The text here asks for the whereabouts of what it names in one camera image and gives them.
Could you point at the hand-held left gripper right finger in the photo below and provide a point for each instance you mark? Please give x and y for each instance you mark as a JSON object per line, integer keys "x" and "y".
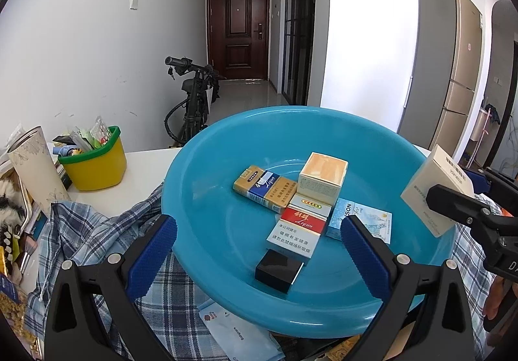
{"x": 360, "y": 259}

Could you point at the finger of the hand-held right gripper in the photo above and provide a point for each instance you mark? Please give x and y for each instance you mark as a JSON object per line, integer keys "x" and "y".
{"x": 483, "y": 182}
{"x": 457, "y": 203}

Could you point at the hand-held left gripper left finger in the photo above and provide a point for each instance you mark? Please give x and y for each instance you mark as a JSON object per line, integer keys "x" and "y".
{"x": 156, "y": 259}

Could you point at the cream box with barcode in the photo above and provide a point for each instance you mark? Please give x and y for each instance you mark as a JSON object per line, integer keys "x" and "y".
{"x": 441, "y": 170}

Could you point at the light blue box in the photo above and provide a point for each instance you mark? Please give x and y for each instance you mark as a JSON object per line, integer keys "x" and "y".
{"x": 372, "y": 219}

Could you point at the red and white cigarette pack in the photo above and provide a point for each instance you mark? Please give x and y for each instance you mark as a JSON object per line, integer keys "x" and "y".
{"x": 297, "y": 229}

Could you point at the white pack with green band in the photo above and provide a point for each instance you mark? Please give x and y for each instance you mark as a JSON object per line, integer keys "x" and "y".
{"x": 309, "y": 205}

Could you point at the black glossy box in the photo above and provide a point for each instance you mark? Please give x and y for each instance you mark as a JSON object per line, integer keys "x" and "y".
{"x": 279, "y": 270}

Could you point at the beige box with orange face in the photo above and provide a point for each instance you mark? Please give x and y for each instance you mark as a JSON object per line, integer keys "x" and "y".
{"x": 323, "y": 174}

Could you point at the gold and blue cigarette pack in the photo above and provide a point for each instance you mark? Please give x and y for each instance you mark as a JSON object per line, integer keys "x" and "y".
{"x": 263, "y": 189}

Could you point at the blue plastic basin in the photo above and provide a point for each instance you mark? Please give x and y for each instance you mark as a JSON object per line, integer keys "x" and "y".
{"x": 243, "y": 134}

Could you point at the dark hanging cloth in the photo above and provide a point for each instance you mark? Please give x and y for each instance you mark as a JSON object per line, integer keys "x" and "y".
{"x": 491, "y": 114}

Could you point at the blue plaid shirt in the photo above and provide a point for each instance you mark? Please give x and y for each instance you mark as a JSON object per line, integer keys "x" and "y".
{"x": 81, "y": 231}

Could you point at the yellow bin with green rim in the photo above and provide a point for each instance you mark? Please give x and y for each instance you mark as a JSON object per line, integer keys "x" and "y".
{"x": 97, "y": 170}

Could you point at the white and blue flat packet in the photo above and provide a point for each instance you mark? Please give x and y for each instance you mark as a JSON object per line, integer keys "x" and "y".
{"x": 238, "y": 336}

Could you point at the grey and gold refrigerator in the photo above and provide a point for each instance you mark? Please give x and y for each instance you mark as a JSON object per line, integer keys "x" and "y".
{"x": 437, "y": 69}

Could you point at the silver blister pill pack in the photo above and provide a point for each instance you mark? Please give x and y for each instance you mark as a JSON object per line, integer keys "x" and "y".
{"x": 101, "y": 130}

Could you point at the white floral patterned tumbler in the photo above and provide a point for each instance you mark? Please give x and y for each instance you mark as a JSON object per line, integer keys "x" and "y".
{"x": 36, "y": 166}

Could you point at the black and white fluffy item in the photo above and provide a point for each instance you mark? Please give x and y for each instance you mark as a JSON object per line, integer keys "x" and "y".
{"x": 10, "y": 203}

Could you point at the gold patterned packet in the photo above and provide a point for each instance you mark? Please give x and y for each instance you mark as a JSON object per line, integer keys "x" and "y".
{"x": 12, "y": 324}

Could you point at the black electric bicycle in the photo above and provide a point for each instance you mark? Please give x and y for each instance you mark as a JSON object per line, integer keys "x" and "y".
{"x": 194, "y": 105}

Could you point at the black framed glass sliding door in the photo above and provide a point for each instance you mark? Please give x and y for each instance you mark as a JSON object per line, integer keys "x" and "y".
{"x": 299, "y": 24}

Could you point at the dark brown entrance door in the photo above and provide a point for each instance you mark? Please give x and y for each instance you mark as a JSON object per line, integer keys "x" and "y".
{"x": 238, "y": 29}

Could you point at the white light switch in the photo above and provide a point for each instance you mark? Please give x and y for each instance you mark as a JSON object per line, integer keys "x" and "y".
{"x": 134, "y": 2}

